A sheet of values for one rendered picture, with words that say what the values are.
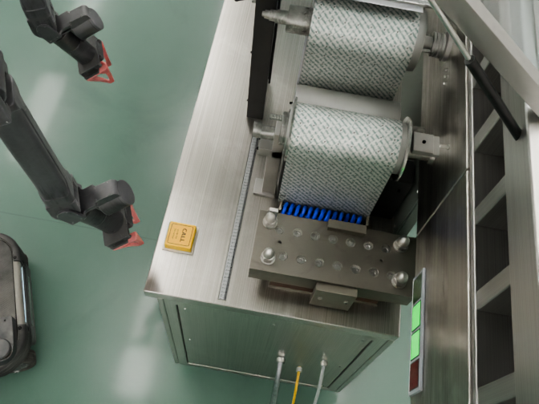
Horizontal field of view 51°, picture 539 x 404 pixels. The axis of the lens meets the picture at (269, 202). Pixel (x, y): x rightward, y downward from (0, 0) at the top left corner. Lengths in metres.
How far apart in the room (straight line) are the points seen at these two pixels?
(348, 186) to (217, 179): 0.43
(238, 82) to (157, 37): 1.43
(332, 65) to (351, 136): 0.22
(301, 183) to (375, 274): 0.28
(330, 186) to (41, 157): 0.66
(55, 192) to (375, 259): 0.75
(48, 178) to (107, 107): 1.85
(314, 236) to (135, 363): 1.16
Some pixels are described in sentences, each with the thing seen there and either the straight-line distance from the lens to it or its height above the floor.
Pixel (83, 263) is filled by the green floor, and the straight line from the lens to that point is 2.54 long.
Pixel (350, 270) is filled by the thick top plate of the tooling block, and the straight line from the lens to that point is 1.40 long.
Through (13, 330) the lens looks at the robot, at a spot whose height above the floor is 0.28.
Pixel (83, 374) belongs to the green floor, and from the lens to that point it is 2.40.
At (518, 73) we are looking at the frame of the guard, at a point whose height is 1.74.
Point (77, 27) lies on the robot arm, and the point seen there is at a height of 1.24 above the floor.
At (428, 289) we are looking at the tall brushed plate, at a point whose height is 1.24.
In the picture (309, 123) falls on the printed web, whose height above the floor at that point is 1.31.
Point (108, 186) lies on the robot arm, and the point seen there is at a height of 1.27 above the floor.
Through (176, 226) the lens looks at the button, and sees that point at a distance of 1.53.
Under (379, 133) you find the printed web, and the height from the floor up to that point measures 1.31.
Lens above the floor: 2.30
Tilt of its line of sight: 62 degrees down
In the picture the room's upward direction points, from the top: 10 degrees clockwise
